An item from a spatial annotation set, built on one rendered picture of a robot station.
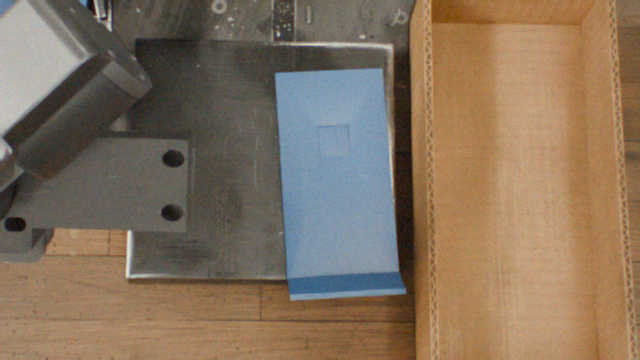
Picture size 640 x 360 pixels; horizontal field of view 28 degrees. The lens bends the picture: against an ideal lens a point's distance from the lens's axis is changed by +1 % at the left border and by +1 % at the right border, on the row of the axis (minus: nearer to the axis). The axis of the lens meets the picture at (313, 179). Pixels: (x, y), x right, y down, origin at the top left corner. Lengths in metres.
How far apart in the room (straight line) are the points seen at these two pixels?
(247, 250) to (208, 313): 0.05
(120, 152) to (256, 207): 0.24
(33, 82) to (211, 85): 0.34
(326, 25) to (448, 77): 0.09
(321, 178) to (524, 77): 0.16
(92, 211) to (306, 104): 0.27
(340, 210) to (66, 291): 0.18
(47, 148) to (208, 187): 0.29
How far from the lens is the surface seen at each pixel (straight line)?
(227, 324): 0.80
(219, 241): 0.79
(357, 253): 0.79
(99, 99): 0.51
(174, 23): 0.86
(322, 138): 0.80
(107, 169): 0.57
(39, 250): 0.64
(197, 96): 0.82
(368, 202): 0.80
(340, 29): 0.86
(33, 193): 0.58
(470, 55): 0.85
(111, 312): 0.81
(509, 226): 0.83
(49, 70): 0.49
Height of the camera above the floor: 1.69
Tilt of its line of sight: 75 degrees down
